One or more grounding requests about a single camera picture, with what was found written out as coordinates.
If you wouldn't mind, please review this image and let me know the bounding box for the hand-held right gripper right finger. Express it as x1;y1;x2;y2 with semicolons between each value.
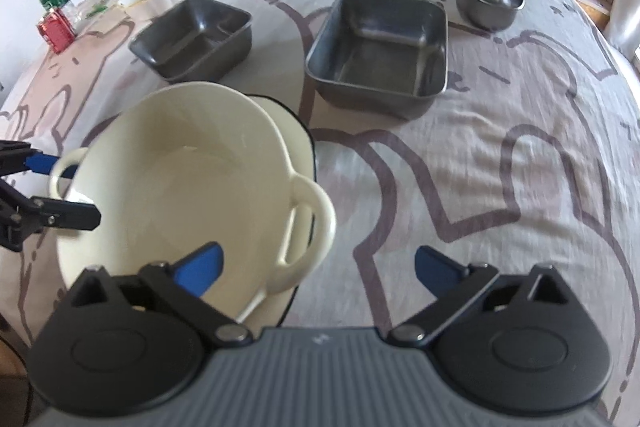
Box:
387;246;571;349

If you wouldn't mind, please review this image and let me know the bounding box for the square steel tray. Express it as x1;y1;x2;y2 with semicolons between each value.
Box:
129;0;253;84
304;0;449;120

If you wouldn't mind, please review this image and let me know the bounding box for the red soda can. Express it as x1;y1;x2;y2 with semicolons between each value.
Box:
37;7;77;54

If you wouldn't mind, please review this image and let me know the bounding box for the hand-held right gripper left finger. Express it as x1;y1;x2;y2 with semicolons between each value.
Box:
67;242;253;350

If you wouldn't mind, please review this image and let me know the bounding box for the white plate with black rim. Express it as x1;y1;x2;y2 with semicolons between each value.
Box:
247;93;321;329

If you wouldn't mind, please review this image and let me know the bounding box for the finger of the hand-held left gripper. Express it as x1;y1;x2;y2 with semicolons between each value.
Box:
0;180;102;254
0;139;60;178

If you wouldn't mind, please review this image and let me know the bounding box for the printed tablecloth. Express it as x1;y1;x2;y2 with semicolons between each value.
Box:
0;0;640;427

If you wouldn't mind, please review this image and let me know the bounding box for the cream bowl with handles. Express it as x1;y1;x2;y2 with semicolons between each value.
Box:
48;81;337;324

